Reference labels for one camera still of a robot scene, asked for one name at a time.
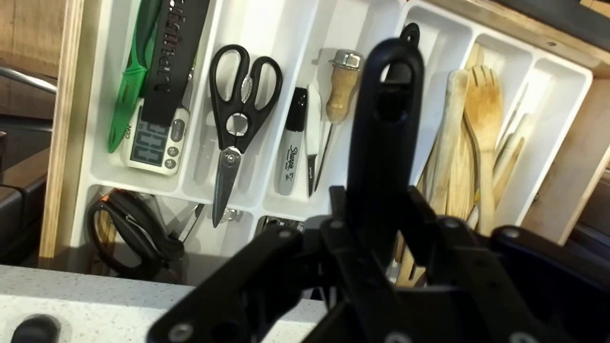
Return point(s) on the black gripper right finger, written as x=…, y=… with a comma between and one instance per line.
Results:
x=517, y=280

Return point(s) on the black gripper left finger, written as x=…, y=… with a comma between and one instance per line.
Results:
x=251, y=291

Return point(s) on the open wooden drawer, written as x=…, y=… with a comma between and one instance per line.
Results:
x=64, y=126

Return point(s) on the wooden spoon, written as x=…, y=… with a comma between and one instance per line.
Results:
x=449, y=188

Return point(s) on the black marker pen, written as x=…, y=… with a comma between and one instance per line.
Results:
x=291, y=143

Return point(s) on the black tongs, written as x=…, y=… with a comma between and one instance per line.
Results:
x=142, y=230

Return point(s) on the wooden fork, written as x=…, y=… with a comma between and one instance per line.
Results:
x=485, y=116

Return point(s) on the white cutlery tray organizer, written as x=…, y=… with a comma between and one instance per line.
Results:
x=298, y=154

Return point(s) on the black digital thermometer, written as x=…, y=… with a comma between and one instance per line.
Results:
x=159, y=124

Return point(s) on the black handled scissors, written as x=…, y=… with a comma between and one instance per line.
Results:
x=239, y=114

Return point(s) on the wooden handled corkscrew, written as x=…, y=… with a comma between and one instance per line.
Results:
x=344, y=80

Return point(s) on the green handled tool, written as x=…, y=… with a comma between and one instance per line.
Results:
x=134, y=72

